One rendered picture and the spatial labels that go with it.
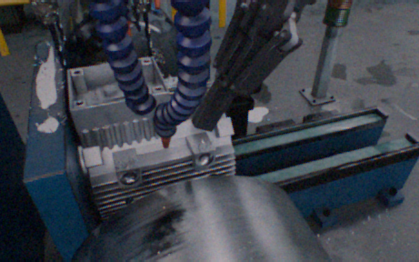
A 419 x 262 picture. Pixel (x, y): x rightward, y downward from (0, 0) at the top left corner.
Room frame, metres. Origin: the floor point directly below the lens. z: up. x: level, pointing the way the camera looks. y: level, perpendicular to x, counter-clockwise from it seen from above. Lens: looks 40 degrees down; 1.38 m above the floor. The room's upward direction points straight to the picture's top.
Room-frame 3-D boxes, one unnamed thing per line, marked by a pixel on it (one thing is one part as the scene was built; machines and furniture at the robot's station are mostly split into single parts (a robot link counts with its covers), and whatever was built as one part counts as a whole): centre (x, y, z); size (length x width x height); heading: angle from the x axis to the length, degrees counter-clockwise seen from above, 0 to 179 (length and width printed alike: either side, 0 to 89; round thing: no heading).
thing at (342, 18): (0.86, -0.33, 1.05); 0.06 x 0.06 x 0.04
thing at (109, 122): (0.39, 0.12, 1.11); 0.12 x 0.11 x 0.07; 109
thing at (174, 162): (0.40, 0.08, 1.01); 0.20 x 0.19 x 0.19; 109
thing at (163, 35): (0.71, 0.20, 1.04); 0.41 x 0.25 x 0.25; 19
